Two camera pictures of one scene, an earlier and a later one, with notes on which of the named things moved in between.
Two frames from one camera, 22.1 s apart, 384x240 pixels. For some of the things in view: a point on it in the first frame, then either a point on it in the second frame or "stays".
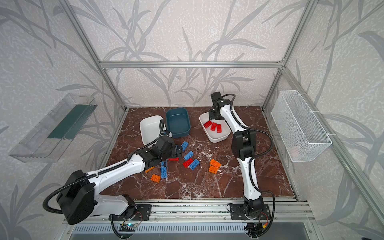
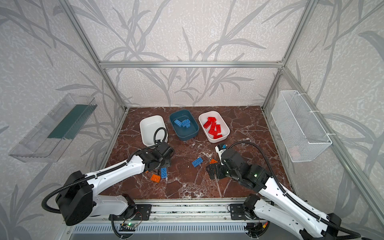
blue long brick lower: (164, 174) stays
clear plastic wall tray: (49, 138) stays
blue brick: (184, 145) → (178, 123)
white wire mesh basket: (303, 136) stays
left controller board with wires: (128, 227) stays
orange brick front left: (156, 178) stays
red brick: (207, 124) stays
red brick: (187, 163) → (212, 131)
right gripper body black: (214, 113) → (214, 170)
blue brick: (189, 155) → (186, 122)
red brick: (219, 128) stays
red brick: (213, 126) stays
